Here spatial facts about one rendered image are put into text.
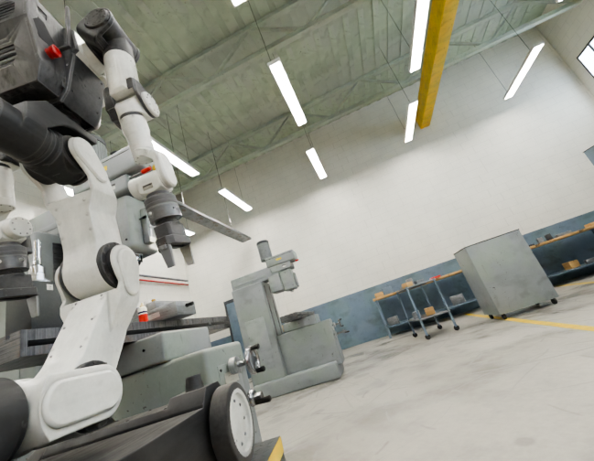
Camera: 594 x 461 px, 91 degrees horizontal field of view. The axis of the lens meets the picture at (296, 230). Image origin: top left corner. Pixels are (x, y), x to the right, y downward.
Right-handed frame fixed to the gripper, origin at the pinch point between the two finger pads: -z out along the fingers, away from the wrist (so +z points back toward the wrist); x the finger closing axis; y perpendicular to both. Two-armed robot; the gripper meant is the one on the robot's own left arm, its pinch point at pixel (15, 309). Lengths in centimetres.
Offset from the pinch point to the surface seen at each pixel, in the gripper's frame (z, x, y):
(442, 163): 159, 699, -447
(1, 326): 6, 53, 73
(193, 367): -36, 41, -24
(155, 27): 473, 345, 71
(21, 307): 3.3, 15.7, 16.4
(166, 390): -42, 42, -11
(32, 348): -11.5, 7.9, 5.5
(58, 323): -4.9, 22.6, 10.9
